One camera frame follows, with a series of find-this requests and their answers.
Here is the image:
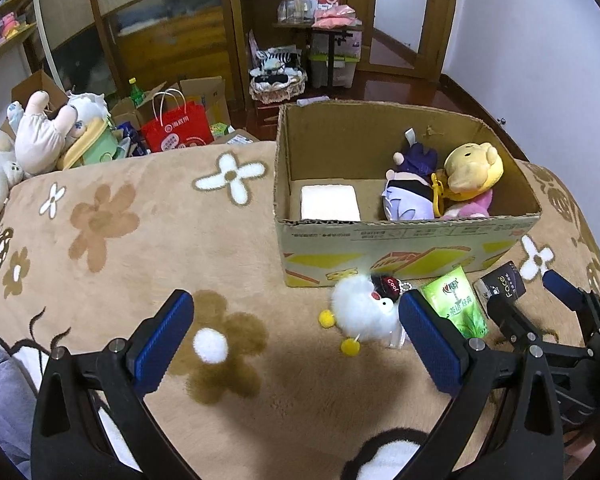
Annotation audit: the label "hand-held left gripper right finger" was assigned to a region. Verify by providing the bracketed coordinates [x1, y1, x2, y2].
[399, 290, 566, 480]

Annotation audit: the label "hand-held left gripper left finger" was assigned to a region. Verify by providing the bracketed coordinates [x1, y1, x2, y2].
[30, 289, 201, 480]

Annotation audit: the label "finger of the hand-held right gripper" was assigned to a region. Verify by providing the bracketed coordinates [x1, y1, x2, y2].
[542, 269, 600, 357]
[486, 296, 588, 361]

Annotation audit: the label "small black packet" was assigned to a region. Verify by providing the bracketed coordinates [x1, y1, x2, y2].
[472, 260, 528, 306]

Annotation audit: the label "green tissue packet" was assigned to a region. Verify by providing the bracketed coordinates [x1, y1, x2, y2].
[420, 265, 490, 340]

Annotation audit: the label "white fluffy chick plush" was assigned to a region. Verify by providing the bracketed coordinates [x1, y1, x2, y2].
[319, 272, 413, 356]

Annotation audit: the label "pink bear plush toy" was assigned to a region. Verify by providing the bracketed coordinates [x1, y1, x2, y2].
[440, 187, 496, 220]

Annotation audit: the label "yellow dog plush toy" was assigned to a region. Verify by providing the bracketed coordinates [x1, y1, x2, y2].
[431, 141, 505, 211]

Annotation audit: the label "purple lavender plush doll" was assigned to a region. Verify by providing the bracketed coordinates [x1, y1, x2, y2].
[381, 129, 448, 221]

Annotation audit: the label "white foam block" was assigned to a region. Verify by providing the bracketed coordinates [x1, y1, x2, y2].
[299, 184, 362, 222]

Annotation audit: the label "brown floral blanket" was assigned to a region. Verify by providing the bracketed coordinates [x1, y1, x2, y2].
[0, 140, 600, 480]

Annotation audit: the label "person's grey clothing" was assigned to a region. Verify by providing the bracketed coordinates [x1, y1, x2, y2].
[0, 337, 38, 480]

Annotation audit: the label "green yellow toy house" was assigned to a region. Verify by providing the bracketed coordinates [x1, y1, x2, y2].
[55, 117, 118, 171]

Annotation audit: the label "red paper shopping bag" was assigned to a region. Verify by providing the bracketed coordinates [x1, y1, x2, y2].
[140, 89, 215, 153]

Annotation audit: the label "white plush with pink limbs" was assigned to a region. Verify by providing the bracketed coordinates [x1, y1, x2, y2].
[7, 90, 111, 176]

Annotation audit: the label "open flap cardboard box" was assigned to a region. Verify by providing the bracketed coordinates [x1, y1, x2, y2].
[109, 76, 231, 133]

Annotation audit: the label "wicker basket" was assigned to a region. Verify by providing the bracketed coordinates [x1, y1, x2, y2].
[249, 72, 308, 106]

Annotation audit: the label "tall brown cardboard box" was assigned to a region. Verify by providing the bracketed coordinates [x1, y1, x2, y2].
[11, 70, 71, 126]

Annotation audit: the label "wooden door with glass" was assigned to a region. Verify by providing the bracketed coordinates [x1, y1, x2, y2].
[340, 0, 463, 81]

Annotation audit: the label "clear storage bin green lid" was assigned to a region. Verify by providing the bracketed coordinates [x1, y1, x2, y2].
[307, 52, 356, 88]

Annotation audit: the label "wooden sliding door wardrobe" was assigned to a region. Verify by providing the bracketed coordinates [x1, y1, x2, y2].
[30, 0, 241, 111]

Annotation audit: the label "small dark side table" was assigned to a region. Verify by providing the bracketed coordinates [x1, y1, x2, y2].
[272, 17, 363, 88]

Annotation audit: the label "white pink printed bag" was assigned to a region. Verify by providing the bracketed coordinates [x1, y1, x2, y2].
[310, 30, 363, 61]

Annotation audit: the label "pink plastic bags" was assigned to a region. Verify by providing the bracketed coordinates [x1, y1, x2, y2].
[312, 4, 356, 28]

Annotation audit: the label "wooden corner shelf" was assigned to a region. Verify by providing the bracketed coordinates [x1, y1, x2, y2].
[217, 0, 311, 111]

